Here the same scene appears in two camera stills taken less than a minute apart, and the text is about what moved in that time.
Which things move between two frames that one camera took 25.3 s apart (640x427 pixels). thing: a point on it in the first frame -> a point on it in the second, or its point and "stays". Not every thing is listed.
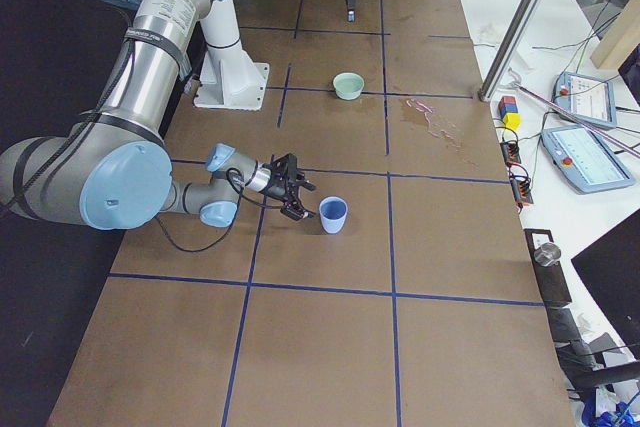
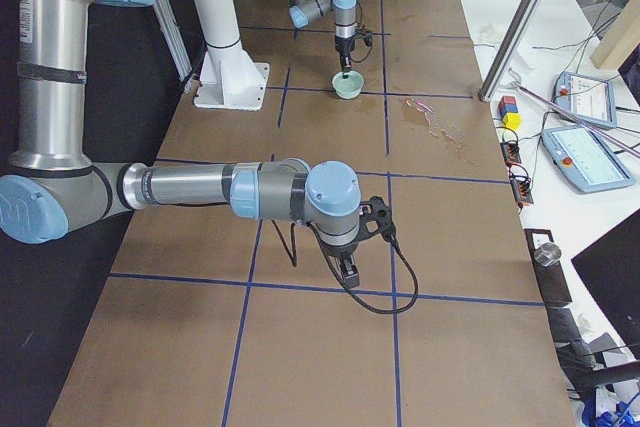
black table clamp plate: [552, 283] stays
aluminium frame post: [521, 23] stays
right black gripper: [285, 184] -> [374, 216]
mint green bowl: [348, 85] stays
